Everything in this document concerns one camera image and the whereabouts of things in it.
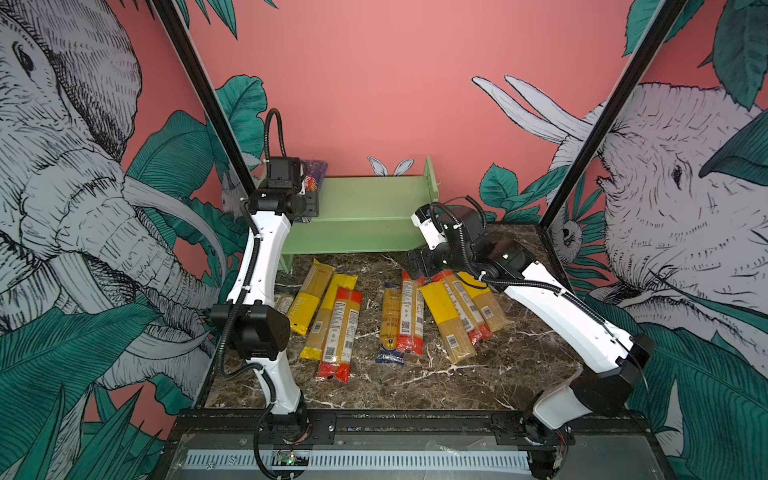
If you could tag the yellow spaghetti bag centre-right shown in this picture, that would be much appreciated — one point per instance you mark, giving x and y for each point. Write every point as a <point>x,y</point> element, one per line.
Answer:
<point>454,337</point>

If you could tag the black frame post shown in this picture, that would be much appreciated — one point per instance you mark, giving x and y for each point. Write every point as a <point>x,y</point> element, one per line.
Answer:
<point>172,20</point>
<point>651,41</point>

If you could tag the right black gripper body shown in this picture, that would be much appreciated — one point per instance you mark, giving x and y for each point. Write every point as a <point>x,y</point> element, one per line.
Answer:
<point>446,258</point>

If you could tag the blue-end yellow spaghetti bag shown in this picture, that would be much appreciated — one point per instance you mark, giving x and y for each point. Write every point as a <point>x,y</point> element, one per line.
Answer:
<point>390,323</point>

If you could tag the yellow spaghetti bag left long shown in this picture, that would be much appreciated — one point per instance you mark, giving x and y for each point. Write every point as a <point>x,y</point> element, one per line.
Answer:
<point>315,341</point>

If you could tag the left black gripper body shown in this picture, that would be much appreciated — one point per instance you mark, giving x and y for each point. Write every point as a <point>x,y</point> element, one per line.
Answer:
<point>308,202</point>

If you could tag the right black frame post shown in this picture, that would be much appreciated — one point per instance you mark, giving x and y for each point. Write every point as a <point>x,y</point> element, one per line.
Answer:
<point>651,41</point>

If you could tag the yellow spaghetti bag far-right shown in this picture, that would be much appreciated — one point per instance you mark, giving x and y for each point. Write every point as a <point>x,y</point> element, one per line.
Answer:
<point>484,300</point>

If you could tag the left black frame post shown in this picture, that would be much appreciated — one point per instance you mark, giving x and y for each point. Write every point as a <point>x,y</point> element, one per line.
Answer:
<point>172,20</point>

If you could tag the red spaghetti bag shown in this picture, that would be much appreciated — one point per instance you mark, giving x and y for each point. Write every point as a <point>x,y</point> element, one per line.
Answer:
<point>336,356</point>
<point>471,318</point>
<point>411,321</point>

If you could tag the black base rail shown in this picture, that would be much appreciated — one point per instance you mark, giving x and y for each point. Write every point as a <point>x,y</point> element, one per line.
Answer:
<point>332,427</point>

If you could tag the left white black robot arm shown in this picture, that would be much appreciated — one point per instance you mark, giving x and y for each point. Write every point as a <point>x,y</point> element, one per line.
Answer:
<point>254,335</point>

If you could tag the green two-tier shelf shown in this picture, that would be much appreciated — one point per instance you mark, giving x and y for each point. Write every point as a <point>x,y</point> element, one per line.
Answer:
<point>362,215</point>

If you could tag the clear white label spaghetti bag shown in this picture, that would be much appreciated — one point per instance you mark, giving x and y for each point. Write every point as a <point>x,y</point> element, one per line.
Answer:
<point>283,302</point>

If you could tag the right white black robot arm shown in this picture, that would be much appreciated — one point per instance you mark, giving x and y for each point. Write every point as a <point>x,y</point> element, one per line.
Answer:
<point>613,360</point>

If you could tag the dark blue pasta box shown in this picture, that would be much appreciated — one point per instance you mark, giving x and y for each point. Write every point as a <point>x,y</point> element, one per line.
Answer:
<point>313,175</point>

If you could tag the yellow label spaghetti bag far-left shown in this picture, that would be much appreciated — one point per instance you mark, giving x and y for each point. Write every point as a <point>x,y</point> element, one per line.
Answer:
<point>308,299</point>

